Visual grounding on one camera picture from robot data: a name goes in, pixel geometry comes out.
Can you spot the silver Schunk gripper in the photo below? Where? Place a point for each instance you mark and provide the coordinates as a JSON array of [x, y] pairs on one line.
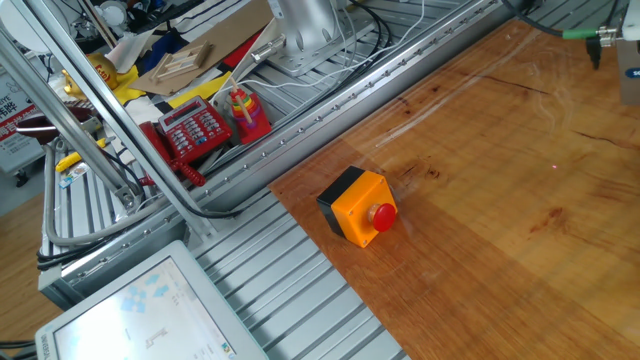
[[631, 75]]

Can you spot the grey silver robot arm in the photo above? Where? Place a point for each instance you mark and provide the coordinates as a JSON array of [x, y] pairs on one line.
[[305, 20]]

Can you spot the red toy telephone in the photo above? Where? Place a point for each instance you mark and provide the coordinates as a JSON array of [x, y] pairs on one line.
[[195, 130]]

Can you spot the red telephone handset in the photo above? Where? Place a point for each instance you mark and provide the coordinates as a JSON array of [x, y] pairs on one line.
[[152, 137]]

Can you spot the orange emergency stop button box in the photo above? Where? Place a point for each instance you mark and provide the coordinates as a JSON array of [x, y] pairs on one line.
[[357, 210]]

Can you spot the silver robot mounting plate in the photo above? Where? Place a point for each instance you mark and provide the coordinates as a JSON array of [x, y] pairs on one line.
[[300, 62]]

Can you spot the red sheet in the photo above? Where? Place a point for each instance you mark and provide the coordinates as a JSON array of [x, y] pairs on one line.
[[242, 52]]

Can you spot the brown cardboard sheet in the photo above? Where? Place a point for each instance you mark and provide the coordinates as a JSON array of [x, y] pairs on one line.
[[225, 40]]

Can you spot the yellow paper sheet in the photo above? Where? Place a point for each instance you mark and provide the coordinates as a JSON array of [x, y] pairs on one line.
[[200, 90]]

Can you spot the small wooden rack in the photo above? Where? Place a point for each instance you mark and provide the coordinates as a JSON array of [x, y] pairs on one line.
[[180, 62]]

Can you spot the dark blue cloth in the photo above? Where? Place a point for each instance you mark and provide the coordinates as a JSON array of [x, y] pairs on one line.
[[160, 47]]

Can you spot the golden piggy bank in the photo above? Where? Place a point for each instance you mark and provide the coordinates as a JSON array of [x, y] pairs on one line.
[[102, 70]]

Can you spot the white touchscreen teach pendant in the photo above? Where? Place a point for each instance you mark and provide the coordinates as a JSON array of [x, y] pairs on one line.
[[150, 310]]

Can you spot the small printed packet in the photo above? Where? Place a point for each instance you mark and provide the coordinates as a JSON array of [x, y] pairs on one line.
[[75, 175]]

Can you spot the dark maroon bowl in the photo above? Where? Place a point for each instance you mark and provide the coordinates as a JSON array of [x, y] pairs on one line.
[[45, 125]]

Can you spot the white sign with red banner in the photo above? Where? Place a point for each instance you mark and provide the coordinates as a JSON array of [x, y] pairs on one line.
[[15, 150]]

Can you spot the bolted aluminium table rail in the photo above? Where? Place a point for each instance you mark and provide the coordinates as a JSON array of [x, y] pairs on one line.
[[300, 145]]

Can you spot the long aluminium frame post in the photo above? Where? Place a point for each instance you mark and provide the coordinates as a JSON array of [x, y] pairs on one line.
[[117, 120]]

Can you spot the short aluminium frame strut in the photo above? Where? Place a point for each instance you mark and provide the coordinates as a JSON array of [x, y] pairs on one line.
[[60, 116]]

